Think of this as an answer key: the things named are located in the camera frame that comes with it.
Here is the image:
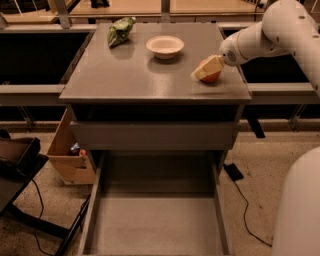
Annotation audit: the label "cardboard box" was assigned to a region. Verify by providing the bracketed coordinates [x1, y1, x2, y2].
[47, 110, 95, 185]

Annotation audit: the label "black floor cable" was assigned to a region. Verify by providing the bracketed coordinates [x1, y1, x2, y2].
[233, 179, 274, 248]

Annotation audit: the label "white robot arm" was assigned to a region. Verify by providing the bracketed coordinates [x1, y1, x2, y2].
[192, 0, 320, 256]

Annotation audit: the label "green chip bag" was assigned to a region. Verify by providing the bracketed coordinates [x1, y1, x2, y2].
[107, 17, 136, 47]

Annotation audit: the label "closed grey top drawer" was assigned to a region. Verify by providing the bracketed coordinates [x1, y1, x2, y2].
[70, 121, 240, 151]

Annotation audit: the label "black side table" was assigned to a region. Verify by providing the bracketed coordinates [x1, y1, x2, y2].
[0, 162, 91, 256]

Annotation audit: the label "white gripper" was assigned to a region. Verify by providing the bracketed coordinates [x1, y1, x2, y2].
[191, 36, 247, 81]

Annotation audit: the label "small items in box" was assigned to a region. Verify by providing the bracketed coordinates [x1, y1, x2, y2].
[70, 143, 87, 157]

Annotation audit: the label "white bowl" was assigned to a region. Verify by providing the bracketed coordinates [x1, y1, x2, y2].
[146, 36, 184, 60]

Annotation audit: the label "grey drawer cabinet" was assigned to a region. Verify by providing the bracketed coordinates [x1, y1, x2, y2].
[59, 23, 251, 165]

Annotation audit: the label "black flat floor plate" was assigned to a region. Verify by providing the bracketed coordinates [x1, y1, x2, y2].
[224, 163, 244, 182]

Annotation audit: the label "open grey middle drawer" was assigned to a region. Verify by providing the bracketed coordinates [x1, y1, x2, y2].
[78, 152, 234, 256]

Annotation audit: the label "red apple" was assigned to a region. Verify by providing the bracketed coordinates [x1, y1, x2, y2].
[201, 59, 223, 83]

